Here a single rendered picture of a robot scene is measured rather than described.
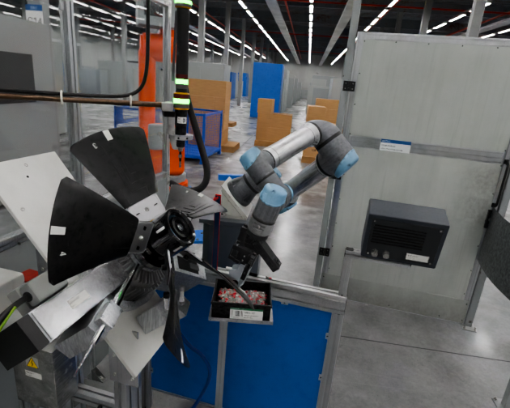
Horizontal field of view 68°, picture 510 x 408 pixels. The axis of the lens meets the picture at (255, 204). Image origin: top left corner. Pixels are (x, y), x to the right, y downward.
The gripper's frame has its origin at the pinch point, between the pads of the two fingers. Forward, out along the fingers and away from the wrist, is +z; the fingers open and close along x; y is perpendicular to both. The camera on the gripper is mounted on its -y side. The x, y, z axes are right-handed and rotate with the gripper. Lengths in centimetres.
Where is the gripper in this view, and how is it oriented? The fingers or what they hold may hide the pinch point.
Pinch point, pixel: (241, 284)
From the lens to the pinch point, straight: 127.2
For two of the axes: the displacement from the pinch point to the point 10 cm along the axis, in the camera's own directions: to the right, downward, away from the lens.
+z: -3.6, 8.6, 3.5
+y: -9.0, -4.3, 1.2
